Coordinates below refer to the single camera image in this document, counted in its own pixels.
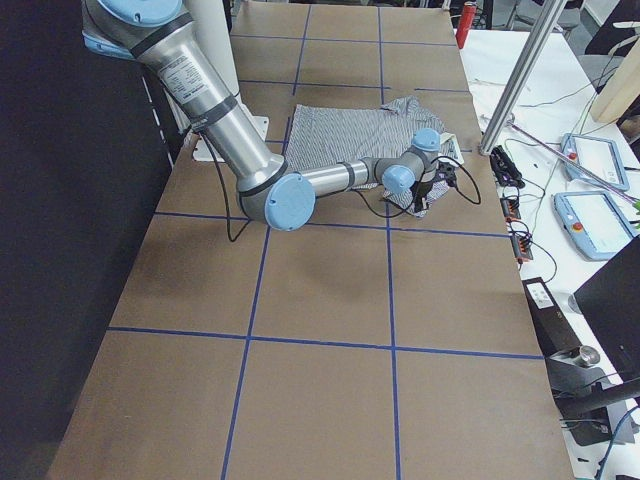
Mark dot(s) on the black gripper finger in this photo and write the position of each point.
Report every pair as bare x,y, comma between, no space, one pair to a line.
420,205

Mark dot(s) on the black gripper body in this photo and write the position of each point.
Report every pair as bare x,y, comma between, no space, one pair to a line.
423,190

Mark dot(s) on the navy white striped polo shirt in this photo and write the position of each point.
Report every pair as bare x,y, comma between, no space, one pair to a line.
393,147

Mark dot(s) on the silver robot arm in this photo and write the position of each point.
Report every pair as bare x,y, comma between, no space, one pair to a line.
188,49

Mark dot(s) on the black power strip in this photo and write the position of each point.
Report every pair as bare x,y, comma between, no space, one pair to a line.
505,170

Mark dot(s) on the orange black connector block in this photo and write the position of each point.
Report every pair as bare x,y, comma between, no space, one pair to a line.
519,233

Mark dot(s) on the upper blue teach pendant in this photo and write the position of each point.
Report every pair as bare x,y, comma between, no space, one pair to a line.
598,155

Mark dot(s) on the blue teach pendant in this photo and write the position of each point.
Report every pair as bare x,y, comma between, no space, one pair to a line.
598,155
594,223

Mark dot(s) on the brown paper table cover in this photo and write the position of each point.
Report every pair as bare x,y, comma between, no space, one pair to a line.
353,348

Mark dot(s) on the lower blue teach pendant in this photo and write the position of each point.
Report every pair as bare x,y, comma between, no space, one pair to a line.
594,223

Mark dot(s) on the red cylinder bottle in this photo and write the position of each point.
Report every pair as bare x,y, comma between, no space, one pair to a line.
465,22

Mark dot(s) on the black box with label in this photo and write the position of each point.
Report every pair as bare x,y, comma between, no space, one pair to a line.
553,331

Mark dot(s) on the wooden beam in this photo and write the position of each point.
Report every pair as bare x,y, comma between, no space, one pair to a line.
622,88

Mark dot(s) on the black monitor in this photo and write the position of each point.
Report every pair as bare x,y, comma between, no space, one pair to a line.
609,302

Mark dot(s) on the black monitor stand clamp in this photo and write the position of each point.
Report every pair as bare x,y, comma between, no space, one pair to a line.
589,402

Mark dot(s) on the aluminium frame post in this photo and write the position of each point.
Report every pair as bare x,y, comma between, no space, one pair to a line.
541,30

